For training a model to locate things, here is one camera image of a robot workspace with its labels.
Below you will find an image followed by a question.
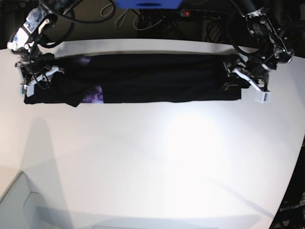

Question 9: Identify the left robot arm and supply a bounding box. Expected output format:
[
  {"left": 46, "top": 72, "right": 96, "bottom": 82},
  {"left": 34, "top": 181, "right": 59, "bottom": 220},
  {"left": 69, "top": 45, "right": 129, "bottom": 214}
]
[{"left": 224, "top": 0, "right": 294, "bottom": 103}]

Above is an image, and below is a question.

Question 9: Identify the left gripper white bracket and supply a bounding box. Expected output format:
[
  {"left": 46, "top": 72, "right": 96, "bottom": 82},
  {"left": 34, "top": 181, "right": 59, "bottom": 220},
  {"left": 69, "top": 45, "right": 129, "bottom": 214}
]
[{"left": 223, "top": 59, "right": 272, "bottom": 104}]

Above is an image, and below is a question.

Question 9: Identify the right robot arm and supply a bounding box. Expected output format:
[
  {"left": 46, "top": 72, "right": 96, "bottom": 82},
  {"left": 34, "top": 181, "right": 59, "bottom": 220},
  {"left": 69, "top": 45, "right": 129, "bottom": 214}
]
[{"left": 7, "top": 0, "right": 80, "bottom": 97}]

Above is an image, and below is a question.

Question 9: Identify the black power strip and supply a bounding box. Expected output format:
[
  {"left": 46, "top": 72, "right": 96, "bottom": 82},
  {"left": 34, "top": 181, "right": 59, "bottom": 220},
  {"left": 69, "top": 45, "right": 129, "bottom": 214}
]
[{"left": 179, "top": 9, "right": 229, "bottom": 20}]

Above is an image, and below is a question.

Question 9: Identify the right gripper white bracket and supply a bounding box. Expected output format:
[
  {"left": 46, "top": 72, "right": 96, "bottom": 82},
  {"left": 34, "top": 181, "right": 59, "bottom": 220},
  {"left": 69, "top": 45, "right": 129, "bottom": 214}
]
[{"left": 15, "top": 62, "right": 64, "bottom": 97}]

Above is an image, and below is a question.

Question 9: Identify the blue box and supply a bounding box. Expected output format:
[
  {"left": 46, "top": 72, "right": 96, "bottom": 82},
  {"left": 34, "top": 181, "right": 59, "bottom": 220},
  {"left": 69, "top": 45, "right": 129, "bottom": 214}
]
[{"left": 116, "top": 0, "right": 182, "bottom": 9}]

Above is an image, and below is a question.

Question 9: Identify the black t-shirt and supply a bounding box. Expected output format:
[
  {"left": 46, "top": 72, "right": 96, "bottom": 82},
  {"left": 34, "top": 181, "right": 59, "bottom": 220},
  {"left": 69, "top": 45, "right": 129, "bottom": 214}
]
[{"left": 24, "top": 54, "right": 242, "bottom": 107}]

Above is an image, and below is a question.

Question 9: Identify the grey looped cable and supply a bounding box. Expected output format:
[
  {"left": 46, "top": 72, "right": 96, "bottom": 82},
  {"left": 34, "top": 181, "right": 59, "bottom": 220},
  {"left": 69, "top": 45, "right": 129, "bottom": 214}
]
[{"left": 100, "top": 2, "right": 134, "bottom": 28}]

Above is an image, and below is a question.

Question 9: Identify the white tray corner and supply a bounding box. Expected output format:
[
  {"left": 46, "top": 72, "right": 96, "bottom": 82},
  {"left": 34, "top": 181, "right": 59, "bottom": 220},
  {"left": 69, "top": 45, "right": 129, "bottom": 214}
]
[{"left": 0, "top": 171, "right": 72, "bottom": 229}]

